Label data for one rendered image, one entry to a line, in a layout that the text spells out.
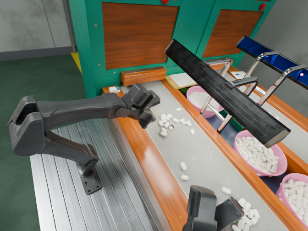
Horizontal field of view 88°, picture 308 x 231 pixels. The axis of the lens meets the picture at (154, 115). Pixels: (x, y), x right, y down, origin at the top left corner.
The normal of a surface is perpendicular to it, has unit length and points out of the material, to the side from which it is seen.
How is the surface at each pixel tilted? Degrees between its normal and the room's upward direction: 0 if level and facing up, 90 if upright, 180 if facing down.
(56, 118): 89
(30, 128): 90
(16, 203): 0
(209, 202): 35
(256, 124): 58
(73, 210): 0
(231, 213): 50
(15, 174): 0
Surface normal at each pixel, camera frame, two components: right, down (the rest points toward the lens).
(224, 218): -0.55, -0.25
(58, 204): 0.16, -0.69
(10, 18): 0.52, 0.67
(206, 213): 0.06, -0.16
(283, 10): -0.84, 0.29
